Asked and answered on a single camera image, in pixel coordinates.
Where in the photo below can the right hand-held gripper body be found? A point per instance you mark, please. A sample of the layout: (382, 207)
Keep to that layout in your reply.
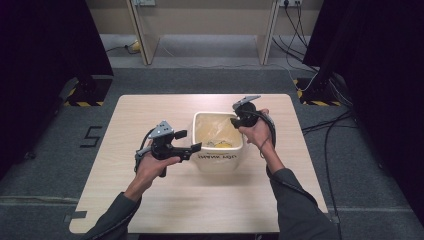
(247, 111)

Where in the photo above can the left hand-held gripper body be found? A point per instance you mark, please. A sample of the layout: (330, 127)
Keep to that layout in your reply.
(163, 146)

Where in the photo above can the cream plastic bin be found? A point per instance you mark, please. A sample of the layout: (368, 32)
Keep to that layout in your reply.
(218, 165)

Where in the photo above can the person's right hand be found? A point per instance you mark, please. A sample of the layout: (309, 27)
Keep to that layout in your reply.
(260, 135)

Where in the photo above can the person's left hand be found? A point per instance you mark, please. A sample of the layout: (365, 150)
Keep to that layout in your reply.
(150, 170)

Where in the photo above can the black striped stand base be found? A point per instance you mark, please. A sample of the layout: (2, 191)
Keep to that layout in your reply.
(316, 91)
(90, 88)

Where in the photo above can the yellow plug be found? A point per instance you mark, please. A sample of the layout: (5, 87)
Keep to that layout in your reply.
(135, 46)

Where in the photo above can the black tape strip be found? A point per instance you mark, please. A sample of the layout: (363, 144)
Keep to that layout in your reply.
(78, 215)

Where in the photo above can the white power strip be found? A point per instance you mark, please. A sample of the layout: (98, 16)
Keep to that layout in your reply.
(290, 2)

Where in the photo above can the black curtain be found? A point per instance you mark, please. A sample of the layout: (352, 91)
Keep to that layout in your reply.
(40, 50)
(383, 66)

